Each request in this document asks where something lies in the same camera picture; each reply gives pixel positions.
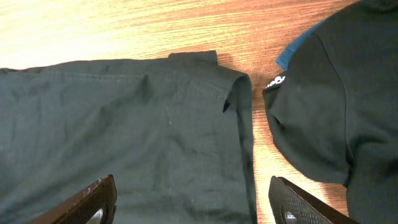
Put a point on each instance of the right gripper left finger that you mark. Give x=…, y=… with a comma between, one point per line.
x=94, y=204

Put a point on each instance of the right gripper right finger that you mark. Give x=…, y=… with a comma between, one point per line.
x=292, y=205

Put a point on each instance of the dark navy folded garment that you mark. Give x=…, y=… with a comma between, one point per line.
x=332, y=112

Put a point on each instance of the black shorts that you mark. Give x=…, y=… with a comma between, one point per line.
x=175, y=133

